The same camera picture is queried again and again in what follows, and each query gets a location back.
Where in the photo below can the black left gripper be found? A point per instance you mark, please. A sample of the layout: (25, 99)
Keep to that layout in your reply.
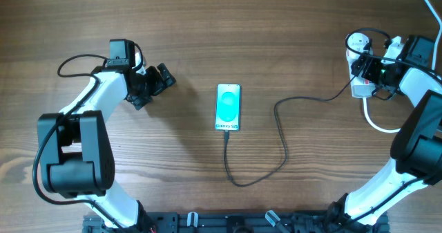
(157, 85)

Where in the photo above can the teal Galaxy smartphone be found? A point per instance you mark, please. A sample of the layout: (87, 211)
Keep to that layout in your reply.
(227, 109)

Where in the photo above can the white power strip socket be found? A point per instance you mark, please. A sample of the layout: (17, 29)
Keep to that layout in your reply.
(360, 87)

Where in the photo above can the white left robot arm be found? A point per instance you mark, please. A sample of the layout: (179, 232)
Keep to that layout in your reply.
(74, 162)

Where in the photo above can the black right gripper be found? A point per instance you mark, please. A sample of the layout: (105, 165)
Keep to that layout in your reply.
(371, 62)

